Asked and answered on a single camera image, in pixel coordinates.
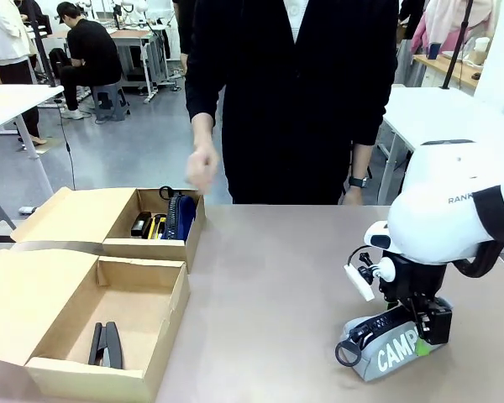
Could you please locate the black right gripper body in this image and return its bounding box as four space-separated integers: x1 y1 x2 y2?
377 254 449 311

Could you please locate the grey campus pencil case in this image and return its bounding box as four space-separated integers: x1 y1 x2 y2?
334 296 453 382

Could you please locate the blue campus pencil case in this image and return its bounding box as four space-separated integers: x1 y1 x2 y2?
159 186 197 241

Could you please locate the small cardboard box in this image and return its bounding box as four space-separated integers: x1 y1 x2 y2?
10 187 206 275

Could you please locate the yellow utility knife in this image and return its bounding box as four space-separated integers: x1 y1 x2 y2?
149 213 168 240

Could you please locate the large cardboard box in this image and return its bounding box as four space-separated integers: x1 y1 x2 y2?
0 248 192 403

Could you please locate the black stapler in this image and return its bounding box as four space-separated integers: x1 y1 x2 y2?
87 322 125 370

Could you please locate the person's right forearm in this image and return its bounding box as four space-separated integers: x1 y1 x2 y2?
192 112 218 150

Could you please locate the person's left forearm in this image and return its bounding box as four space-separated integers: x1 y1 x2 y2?
349 142 375 180

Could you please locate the person's left hand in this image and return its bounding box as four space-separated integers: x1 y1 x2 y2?
339 186 365 206

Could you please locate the person's right hand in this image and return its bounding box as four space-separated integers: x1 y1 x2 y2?
186 144 220 195

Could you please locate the white table with square legs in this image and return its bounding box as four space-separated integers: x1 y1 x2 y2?
375 86 504 207

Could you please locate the wooden table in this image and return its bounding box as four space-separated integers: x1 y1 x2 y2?
413 52 482 89

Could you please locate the person in black cardigan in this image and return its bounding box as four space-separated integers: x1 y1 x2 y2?
184 0 400 206

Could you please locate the black stand pole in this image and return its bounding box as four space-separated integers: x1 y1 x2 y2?
441 0 475 90
24 0 58 87

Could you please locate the white paper cup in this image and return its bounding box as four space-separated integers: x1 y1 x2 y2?
474 36 491 64

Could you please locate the small black item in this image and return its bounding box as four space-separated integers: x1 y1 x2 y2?
130 212 152 238

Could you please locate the person in pink top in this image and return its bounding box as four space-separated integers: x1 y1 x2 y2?
411 0 499 55

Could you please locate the grey plastic stool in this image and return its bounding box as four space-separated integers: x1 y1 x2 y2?
92 81 131 123

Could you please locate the background workbench desk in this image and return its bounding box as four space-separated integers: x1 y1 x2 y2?
108 28 163 104

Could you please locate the seated man in black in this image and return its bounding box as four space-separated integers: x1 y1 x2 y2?
56 1 123 121

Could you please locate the white table with round leg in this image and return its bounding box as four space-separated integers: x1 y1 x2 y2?
0 85 65 198

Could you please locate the person in white jacket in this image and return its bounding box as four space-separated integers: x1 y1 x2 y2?
0 0 47 148

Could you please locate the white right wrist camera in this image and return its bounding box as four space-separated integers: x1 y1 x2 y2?
343 263 375 302

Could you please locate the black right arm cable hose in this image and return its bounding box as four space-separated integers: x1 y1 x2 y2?
455 184 504 278

